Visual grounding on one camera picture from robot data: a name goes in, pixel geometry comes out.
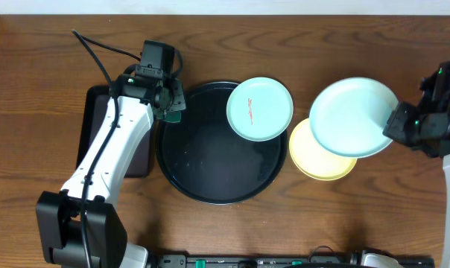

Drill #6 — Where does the green yellow sponge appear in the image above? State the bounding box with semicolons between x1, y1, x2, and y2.
163;112;182;123

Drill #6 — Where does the green plate with red stain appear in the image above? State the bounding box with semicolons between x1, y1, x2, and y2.
309;77;399;159

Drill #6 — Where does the yellow plate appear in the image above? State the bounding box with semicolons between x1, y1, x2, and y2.
288;118;357;181

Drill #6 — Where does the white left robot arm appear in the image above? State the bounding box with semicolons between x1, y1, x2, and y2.
36;74;186;267

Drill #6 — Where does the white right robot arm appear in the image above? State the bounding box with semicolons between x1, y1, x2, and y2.
383;60;450;267

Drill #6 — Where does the black round tray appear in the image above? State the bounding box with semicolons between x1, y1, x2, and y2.
155;81;288;205

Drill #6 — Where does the black rectangular tray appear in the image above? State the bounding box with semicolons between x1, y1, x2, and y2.
76;86;152;178

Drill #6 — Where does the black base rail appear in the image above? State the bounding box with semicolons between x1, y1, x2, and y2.
146;246;436;268

